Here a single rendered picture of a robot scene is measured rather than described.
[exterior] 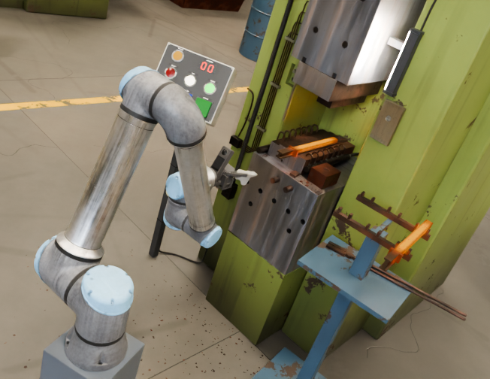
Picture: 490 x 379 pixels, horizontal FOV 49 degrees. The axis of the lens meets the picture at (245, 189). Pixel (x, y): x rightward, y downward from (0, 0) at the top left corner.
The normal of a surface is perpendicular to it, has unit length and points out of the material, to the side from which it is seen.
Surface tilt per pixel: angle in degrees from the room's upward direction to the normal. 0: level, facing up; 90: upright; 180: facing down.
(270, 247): 90
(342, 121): 90
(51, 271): 72
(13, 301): 0
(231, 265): 90
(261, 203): 90
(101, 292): 5
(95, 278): 5
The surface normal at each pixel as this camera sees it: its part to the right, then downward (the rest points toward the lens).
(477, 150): -0.66, 0.21
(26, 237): 0.28, -0.83
